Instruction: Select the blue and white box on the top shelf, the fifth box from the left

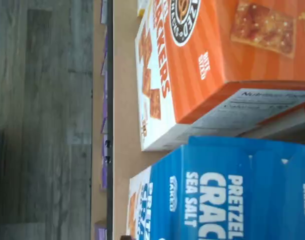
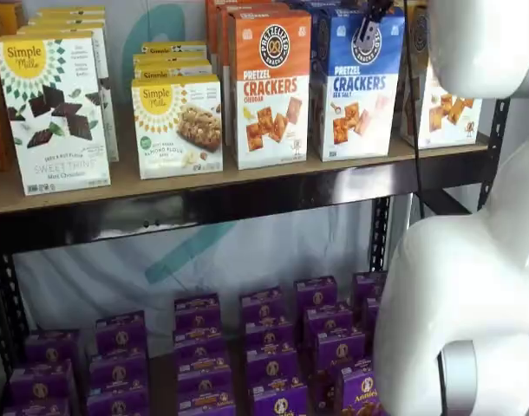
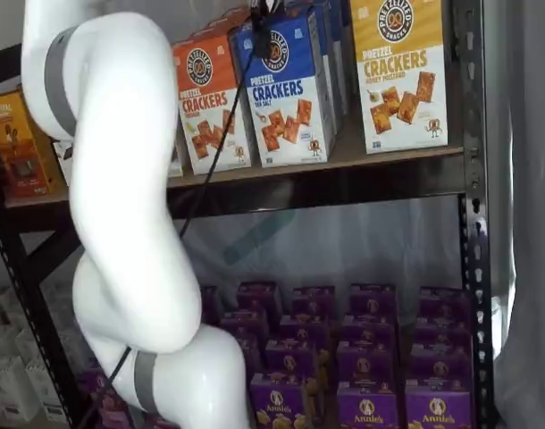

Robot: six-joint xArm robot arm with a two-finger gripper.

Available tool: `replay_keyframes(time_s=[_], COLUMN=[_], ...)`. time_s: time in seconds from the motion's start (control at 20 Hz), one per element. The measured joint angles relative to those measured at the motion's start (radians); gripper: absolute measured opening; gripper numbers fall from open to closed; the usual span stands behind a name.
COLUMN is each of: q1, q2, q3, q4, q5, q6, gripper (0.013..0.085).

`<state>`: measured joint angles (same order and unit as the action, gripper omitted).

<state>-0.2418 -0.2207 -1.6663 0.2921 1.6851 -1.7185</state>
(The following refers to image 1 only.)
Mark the particle board shelf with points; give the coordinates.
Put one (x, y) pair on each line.
(125, 100)

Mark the orange cheddar pretzel crackers box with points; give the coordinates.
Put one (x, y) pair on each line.
(212, 62)
(292, 127)

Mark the blue sea salt crackers box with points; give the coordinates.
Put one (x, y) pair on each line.
(217, 200)

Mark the Simple Mills bars box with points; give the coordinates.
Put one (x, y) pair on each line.
(142, 5)

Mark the black metal shelving rack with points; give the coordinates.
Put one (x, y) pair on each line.
(110, 100)

